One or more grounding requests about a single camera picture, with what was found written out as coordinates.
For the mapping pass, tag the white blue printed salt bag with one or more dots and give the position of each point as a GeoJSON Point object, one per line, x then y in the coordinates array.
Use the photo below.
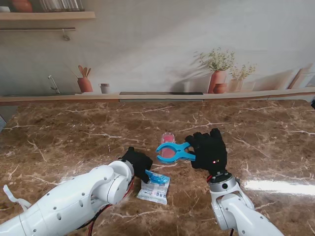
{"type": "Point", "coordinates": [155, 189]}

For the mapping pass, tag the pale blue box at table edge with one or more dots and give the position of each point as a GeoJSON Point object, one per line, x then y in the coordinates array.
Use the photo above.
{"type": "Point", "coordinates": [1, 123]}

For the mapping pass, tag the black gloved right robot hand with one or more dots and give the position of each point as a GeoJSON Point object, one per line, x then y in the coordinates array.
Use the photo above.
{"type": "Point", "coordinates": [211, 152]}

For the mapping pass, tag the clear bottle with pink seasoning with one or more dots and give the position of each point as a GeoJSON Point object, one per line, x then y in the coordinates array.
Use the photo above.
{"type": "Point", "coordinates": [168, 145]}

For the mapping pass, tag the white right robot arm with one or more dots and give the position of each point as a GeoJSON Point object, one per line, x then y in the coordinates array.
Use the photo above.
{"type": "Point", "coordinates": [236, 206]}

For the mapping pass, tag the printed kitchen backdrop banner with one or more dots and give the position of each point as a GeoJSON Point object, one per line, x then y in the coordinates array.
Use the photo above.
{"type": "Point", "coordinates": [147, 49]}

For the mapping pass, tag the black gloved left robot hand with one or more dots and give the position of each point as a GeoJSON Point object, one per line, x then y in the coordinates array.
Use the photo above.
{"type": "Point", "coordinates": [137, 163]}

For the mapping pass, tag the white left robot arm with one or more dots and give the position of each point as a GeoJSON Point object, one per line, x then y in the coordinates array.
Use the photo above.
{"type": "Point", "coordinates": [66, 201]}

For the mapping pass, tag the blue plastic bag clip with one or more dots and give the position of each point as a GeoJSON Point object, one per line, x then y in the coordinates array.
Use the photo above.
{"type": "Point", "coordinates": [174, 153]}

